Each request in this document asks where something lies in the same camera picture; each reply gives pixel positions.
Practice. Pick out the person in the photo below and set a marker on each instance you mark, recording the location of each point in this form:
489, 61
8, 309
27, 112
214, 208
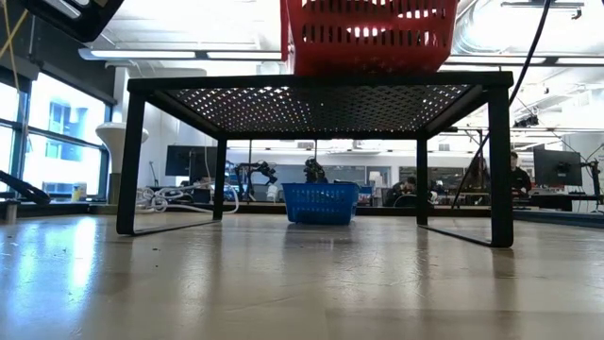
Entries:
519, 177
406, 189
477, 177

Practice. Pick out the large glass window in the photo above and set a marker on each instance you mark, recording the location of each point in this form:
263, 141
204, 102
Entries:
61, 141

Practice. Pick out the blue storage bin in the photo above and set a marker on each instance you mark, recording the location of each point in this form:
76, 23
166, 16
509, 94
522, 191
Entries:
365, 194

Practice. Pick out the blue plastic basket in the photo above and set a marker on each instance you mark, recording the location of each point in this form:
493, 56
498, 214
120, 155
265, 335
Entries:
321, 203

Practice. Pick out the black ceiling spotlight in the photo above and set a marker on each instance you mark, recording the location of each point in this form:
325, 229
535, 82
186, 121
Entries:
526, 122

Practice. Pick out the black perforated metal shelf riser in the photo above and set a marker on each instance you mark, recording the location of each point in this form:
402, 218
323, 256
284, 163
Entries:
321, 108

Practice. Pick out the long ceiling light bar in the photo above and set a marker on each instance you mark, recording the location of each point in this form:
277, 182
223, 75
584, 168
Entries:
141, 54

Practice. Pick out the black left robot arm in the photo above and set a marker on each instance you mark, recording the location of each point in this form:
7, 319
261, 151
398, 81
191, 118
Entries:
80, 16

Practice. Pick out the red plastic basket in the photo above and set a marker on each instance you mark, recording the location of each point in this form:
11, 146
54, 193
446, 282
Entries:
368, 56

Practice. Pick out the dark computer monitor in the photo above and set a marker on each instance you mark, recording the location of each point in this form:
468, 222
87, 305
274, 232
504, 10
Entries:
181, 160

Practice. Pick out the small yellow container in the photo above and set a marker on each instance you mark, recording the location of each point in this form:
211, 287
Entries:
78, 192

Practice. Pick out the white mushroom lamp wooden base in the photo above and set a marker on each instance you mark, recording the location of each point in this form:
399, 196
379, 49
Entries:
106, 137

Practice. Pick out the white cylindrical container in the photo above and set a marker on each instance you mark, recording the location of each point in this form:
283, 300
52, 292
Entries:
272, 192

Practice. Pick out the black aluminium table frame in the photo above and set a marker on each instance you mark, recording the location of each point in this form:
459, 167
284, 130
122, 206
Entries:
283, 209

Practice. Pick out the black computer monitor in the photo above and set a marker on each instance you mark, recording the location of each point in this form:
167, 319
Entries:
557, 167

